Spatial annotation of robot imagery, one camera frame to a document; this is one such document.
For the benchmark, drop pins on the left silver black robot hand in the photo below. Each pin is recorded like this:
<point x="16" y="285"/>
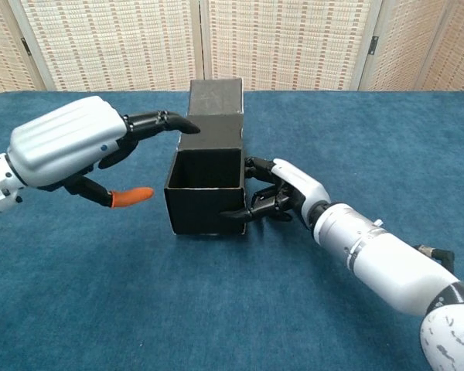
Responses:
<point x="62" y="143"/>

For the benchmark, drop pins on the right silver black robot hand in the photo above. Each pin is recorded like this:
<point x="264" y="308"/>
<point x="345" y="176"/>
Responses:
<point x="297" y="181"/>

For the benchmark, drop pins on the black cardboard box cutout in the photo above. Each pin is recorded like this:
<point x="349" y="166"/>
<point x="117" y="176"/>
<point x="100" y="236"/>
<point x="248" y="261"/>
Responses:
<point x="209" y="210"/>

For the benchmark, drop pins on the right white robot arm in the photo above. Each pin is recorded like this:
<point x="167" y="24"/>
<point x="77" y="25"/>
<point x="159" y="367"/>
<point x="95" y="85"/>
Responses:
<point x="390" y="263"/>

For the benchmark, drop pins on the black screen hinge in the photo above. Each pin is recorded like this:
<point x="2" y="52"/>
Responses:
<point x="374" y="44"/>
<point x="25" y="45"/>

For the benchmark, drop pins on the woven bamboo screen panel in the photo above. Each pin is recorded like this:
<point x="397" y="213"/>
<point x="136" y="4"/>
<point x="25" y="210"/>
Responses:
<point x="402" y="42"/>
<point x="112" y="42"/>
<point x="460" y="46"/>
<point x="286" y="42"/>
<point x="0" y="46"/>

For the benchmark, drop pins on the blue felt table mat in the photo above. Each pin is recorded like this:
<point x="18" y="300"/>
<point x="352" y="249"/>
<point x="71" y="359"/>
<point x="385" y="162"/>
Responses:
<point x="139" y="290"/>

